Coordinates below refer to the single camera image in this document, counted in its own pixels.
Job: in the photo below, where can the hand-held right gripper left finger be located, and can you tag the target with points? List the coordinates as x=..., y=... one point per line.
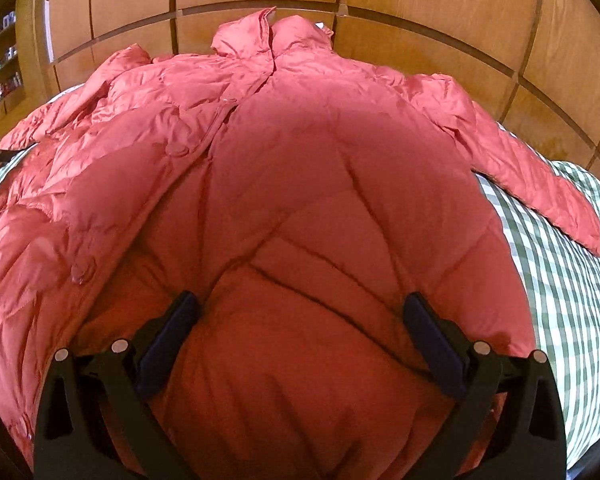
x=166, y=340

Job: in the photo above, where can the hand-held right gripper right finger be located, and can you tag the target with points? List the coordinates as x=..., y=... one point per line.
x=432, y=340

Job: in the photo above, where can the red puffer jacket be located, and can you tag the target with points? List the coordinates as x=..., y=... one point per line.
x=300, y=185

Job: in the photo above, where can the green checked bed cover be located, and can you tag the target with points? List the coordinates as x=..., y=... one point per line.
x=555, y=285

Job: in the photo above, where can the wooden shelf with bottles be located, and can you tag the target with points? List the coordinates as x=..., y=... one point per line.
x=5, y=60

